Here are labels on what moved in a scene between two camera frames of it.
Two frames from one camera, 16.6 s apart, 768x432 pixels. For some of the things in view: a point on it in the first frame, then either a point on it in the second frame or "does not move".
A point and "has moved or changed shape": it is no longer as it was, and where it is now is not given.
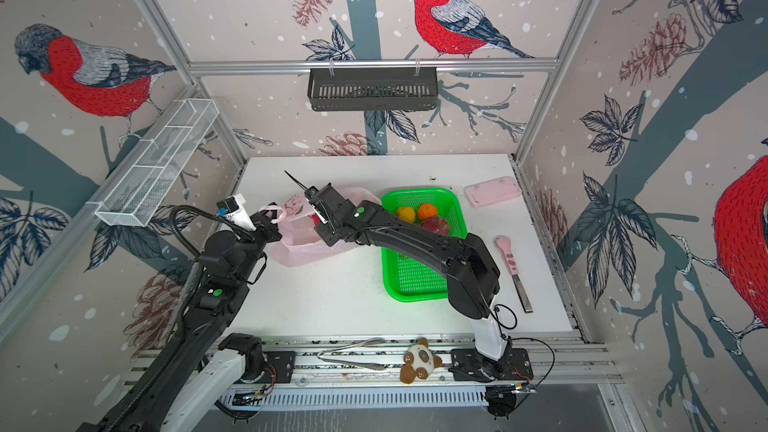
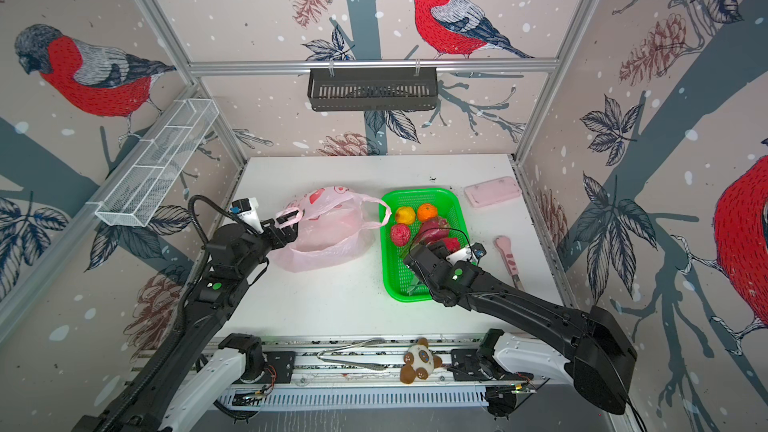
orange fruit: [426, 211] does not move
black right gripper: [325, 226] → [439, 249]
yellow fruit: [406, 213] does not move
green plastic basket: [407, 279] does not move
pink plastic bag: [301, 243] has moved or changed shape
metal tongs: [369, 342] does not move
